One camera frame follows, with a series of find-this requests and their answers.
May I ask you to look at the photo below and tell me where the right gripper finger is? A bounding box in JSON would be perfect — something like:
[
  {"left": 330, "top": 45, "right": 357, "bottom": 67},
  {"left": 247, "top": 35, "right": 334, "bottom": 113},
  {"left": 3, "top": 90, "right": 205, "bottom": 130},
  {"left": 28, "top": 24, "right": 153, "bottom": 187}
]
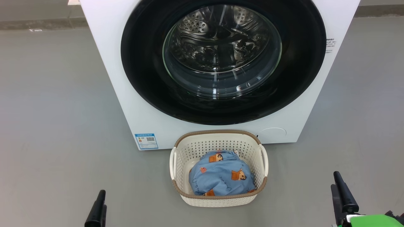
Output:
[
  {"left": 331, "top": 184, "right": 346, "bottom": 225},
  {"left": 334, "top": 171, "right": 359, "bottom": 214}
]

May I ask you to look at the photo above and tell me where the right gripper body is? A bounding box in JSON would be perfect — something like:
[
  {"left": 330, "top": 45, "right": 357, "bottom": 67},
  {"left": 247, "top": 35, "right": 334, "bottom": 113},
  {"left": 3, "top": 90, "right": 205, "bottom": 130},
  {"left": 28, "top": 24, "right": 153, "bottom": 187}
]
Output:
[{"left": 332, "top": 211, "right": 404, "bottom": 227}]

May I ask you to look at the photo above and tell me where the blue cartoon print garment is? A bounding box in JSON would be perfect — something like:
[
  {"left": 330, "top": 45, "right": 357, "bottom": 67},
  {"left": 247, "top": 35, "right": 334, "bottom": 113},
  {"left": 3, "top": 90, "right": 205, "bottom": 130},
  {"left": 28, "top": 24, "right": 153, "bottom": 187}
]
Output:
[{"left": 189, "top": 150, "right": 256, "bottom": 196}]

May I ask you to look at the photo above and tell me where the black round glass washer door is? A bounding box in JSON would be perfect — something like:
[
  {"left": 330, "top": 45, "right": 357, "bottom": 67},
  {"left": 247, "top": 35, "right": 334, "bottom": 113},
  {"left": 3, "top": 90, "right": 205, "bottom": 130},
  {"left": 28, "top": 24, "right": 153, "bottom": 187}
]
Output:
[{"left": 121, "top": 0, "right": 327, "bottom": 125}]

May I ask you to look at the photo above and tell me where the white front-load washing machine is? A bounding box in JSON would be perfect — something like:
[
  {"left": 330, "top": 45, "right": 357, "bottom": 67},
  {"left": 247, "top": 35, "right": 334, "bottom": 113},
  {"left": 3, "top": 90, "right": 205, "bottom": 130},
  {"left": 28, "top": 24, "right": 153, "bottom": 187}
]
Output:
[{"left": 79, "top": 0, "right": 361, "bottom": 151}]

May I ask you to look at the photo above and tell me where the stainless steel washing machine drum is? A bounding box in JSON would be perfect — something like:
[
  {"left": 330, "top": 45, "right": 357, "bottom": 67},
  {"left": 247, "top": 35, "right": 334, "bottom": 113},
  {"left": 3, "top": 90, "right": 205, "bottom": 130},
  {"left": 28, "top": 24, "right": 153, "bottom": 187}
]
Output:
[{"left": 164, "top": 5, "right": 281, "bottom": 98}]

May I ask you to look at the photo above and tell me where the blue energy label sticker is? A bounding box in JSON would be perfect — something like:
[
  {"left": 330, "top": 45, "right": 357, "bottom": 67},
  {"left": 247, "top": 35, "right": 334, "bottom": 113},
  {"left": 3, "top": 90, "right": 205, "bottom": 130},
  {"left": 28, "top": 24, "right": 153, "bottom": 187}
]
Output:
[{"left": 135, "top": 133, "right": 158, "bottom": 150}]

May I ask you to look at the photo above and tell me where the round drain filter cover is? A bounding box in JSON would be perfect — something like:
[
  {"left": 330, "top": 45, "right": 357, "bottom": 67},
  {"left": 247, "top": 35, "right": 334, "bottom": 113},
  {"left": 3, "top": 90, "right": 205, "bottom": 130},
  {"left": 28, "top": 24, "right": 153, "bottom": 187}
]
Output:
[{"left": 257, "top": 127, "right": 287, "bottom": 144}]

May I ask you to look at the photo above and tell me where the cream perforated laundry basket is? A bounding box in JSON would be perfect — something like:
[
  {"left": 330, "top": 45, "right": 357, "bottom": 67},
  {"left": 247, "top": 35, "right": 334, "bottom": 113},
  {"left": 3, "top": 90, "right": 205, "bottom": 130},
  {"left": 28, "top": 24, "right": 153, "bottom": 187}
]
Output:
[{"left": 169, "top": 130, "right": 269, "bottom": 207}]

